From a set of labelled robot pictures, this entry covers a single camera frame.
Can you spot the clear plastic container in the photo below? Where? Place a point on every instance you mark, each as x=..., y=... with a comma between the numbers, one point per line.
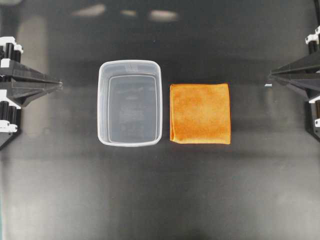
x=129, y=103

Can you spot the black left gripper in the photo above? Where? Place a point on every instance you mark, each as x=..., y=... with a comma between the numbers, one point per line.
x=12, y=101

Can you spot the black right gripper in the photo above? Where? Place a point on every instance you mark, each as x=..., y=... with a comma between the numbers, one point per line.
x=297, y=77

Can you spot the folded orange towel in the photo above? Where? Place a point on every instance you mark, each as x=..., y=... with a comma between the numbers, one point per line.
x=200, y=113

